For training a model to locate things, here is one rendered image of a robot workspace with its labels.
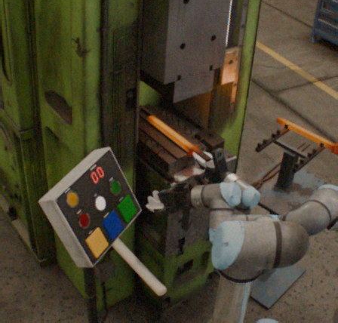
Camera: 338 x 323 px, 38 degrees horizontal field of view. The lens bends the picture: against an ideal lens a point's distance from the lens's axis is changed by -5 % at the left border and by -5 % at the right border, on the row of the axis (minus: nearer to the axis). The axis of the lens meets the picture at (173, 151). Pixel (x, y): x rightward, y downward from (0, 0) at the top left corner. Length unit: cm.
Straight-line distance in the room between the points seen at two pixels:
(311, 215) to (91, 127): 88
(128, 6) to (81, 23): 19
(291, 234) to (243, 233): 12
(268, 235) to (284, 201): 134
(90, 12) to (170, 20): 28
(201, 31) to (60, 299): 167
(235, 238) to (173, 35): 90
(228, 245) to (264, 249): 8
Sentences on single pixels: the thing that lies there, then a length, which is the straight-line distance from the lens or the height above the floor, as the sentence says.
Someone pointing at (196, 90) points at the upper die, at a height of 129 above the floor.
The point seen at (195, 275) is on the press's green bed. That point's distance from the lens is 280.
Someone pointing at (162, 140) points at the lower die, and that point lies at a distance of 226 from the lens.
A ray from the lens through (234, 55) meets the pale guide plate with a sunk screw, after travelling 230.
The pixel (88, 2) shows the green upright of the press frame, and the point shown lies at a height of 169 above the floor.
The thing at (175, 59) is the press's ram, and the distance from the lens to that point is 189.
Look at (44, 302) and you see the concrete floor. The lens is 289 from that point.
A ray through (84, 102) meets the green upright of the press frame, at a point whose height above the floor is 130.
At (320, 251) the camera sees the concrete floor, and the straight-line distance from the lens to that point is 331.
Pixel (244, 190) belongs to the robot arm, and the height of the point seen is 102.
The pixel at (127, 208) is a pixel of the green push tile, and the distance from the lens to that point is 188.
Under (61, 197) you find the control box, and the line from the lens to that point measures 167.
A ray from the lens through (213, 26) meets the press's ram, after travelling 196.
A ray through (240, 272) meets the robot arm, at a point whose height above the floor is 137.
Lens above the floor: 228
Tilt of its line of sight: 36 degrees down
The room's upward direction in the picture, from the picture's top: 4 degrees clockwise
